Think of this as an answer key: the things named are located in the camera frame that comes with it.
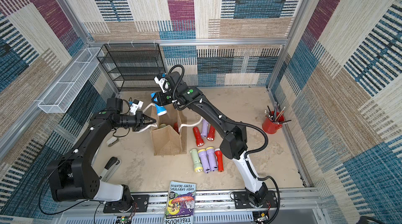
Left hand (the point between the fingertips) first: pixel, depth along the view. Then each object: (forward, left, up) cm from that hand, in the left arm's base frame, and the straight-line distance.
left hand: (155, 121), depth 79 cm
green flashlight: (+4, -1, -11) cm, 11 cm away
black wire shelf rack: (+45, +23, 0) cm, 51 cm away
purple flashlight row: (+6, -25, -17) cm, 31 cm away
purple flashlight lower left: (-10, -23, -17) cm, 30 cm away
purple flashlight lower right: (-12, -28, -18) cm, 36 cm away
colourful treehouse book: (-32, -13, -18) cm, 39 cm away
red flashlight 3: (-1, -10, -3) cm, 11 cm away
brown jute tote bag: (-5, -7, -2) cm, 9 cm away
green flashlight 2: (-13, -20, -17) cm, 29 cm away
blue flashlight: (+2, -4, +6) cm, 7 cm away
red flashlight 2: (+2, -29, -17) cm, 33 cm away
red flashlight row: (-11, -32, -17) cm, 38 cm away
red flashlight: (-3, -22, -16) cm, 27 cm away
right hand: (+8, -2, +6) cm, 11 cm away
